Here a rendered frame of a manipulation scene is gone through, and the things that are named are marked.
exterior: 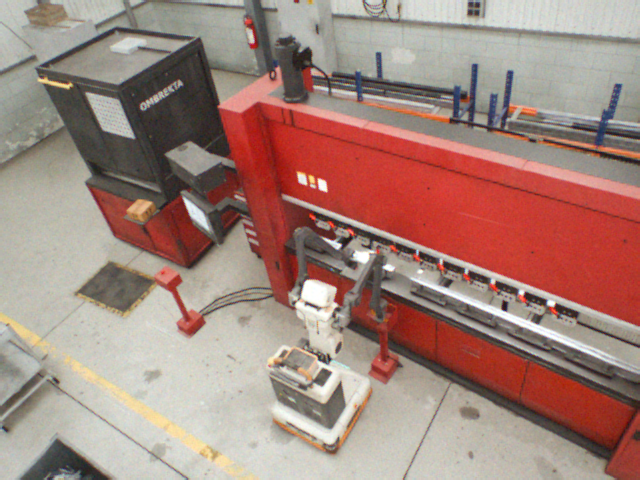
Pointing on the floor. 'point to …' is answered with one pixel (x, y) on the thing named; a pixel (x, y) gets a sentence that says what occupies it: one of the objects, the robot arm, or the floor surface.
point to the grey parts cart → (17, 368)
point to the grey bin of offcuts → (63, 464)
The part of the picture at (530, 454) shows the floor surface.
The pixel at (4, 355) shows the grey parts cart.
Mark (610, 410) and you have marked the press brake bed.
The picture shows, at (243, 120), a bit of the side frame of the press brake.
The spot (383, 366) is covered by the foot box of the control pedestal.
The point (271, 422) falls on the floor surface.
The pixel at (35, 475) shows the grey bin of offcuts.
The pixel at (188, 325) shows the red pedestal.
